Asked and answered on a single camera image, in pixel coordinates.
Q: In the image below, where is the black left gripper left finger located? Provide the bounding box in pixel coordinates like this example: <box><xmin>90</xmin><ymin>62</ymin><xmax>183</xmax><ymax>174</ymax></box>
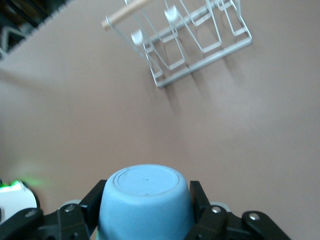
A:
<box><xmin>0</xmin><ymin>179</ymin><xmax>107</xmax><ymax>240</ymax></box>

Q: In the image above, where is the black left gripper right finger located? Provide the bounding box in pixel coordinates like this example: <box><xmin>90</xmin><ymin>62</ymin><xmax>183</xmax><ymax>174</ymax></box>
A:
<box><xmin>184</xmin><ymin>180</ymin><xmax>291</xmax><ymax>240</ymax></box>

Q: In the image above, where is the blue plastic cup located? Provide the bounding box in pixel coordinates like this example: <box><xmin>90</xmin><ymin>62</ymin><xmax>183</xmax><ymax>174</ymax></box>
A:
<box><xmin>96</xmin><ymin>163</ymin><xmax>196</xmax><ymax>240</ymax></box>

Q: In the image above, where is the brown table mat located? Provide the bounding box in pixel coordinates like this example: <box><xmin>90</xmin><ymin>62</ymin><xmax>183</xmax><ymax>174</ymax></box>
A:
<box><xmin>0</xmin><ymin>0</ymin><xmax>320</xmax><ymax>240</ymax></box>

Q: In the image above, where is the white wire rack wooden handle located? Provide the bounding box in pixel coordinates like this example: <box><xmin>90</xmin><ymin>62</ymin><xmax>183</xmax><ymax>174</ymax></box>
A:
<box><xmin>101</xmin><ymin>0</ymin><xmax>253</xmax><ymax>89</ymax></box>

